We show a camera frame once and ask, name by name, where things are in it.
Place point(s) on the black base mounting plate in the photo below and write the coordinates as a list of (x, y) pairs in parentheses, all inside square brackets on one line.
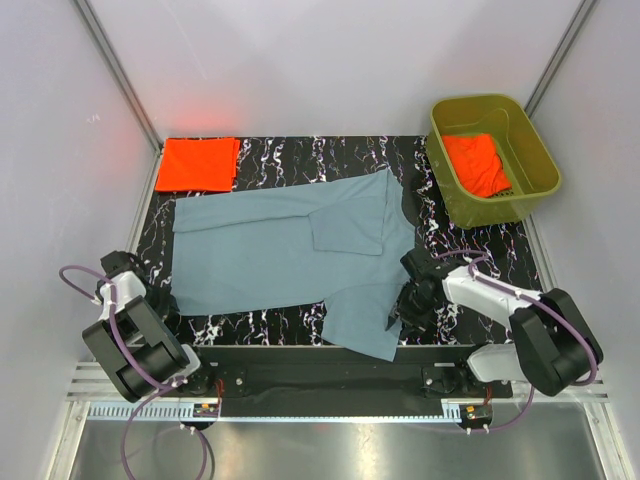
[(297, 366)]

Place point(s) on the orange connector box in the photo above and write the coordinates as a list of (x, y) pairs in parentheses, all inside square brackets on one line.
[(477, 412), (206, 410)]

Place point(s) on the right aluminium corner post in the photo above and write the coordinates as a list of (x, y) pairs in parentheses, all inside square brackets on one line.
[(560, 54)]

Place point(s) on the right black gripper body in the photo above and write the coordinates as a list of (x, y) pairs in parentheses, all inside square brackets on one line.
[(414, 308)]

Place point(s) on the aluminium frame rail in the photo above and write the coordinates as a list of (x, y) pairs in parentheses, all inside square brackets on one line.
[(251, 397)]

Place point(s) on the aluminium corner post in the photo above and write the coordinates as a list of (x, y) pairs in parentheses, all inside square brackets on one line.
[(96, 31), (560, 54)]

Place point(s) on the left orange connector box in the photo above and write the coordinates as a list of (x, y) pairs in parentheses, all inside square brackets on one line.
[(206, 410)]

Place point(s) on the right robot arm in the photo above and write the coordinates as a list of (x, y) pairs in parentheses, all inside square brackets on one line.
[(552, 347)]

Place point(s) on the right orange connector box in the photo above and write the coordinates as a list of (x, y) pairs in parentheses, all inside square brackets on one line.
[(477, 412)]

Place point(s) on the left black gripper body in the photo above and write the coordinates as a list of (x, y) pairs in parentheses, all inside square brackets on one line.
[(161, 300)]

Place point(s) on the orange t-shirt in bin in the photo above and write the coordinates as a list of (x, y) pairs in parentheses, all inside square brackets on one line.
[(477, 164)]

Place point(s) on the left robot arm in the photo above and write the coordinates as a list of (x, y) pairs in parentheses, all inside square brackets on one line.
[(131, 341)]

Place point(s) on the grey-blue t-shirt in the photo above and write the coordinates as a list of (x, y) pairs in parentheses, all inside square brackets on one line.
[(338, 243)]

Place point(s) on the left aluminium corner post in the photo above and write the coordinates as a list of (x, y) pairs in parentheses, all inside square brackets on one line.
[(96, 31)]

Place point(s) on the olive green plastic bin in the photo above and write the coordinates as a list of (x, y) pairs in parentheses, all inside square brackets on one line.
[(526, 161)]

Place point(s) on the folded orange t-shirt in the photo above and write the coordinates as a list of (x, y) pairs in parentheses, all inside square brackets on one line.
[(203, 165)]

